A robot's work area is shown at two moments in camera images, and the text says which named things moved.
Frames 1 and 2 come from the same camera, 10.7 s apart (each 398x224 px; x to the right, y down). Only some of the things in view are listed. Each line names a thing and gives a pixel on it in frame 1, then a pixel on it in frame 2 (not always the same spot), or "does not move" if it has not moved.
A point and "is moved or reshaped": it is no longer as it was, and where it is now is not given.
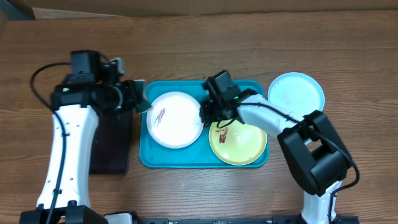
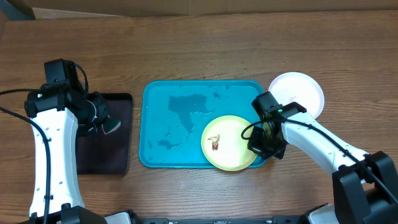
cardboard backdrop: [46, 9] does not move
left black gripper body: [127, 94] -> [95, 114]
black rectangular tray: [111, 148] does not move
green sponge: [141, 103] -> [110, 126]
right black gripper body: [215, 111] -> [265, 143]
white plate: [174, 120] -> [299, 88]
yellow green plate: [235, 143] is moved or reshaped
